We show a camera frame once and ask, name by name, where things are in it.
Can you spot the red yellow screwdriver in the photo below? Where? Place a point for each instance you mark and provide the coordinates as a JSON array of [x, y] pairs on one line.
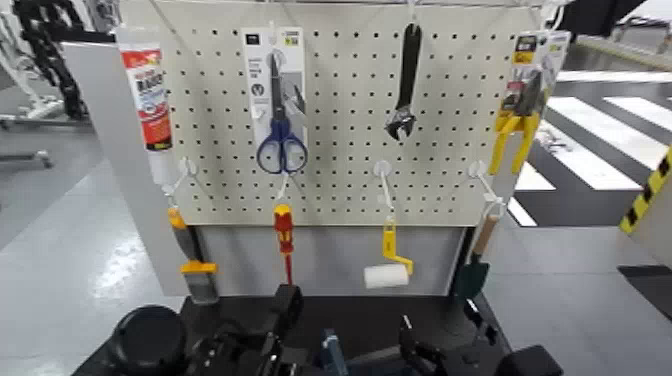
[[283, 226]]

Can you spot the blue plastic crate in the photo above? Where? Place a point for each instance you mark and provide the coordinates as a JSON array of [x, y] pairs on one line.
[[332, 354]]

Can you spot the beige perforated pegboard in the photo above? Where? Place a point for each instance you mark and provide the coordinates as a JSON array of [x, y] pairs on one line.
[[346, 199]]

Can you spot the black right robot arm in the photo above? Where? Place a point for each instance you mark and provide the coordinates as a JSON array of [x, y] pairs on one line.
[[527, 363]]

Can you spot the grey stand panel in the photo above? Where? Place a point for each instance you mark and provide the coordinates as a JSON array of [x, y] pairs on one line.
[[105, 131]]

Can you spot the white scissors package card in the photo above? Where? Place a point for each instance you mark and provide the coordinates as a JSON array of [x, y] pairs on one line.
[[257, 58]]

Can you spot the white red sealant tube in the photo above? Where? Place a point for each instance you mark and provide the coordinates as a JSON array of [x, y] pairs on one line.
[[149, 100]]

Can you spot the white metal frame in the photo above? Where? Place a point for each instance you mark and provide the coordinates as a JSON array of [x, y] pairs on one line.
[[18, 68]]

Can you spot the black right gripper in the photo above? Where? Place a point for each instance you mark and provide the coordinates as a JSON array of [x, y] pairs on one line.
[[431, 363]]

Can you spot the black adjustable wrench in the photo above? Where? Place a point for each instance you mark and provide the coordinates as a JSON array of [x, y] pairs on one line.
[[408, 68]]

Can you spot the pliers package card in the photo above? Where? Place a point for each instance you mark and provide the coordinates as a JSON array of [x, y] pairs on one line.
[[548, 52]]

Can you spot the grey tool with yellow grips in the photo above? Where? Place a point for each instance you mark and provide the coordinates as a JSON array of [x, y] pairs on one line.
[[198, 268]]

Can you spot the white pegboard hook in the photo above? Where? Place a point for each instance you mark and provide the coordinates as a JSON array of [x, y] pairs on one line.
[[284, 185], [186, 168], [479, 169], [383, 173]]

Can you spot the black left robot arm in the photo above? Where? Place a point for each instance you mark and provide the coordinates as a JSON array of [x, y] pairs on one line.
[[147, 338]]

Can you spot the yellow black striped barrier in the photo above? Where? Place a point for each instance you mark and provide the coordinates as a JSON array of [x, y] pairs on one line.
[[651, 189]]

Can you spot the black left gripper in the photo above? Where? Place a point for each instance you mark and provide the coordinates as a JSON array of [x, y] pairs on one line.
[[241, 354]]

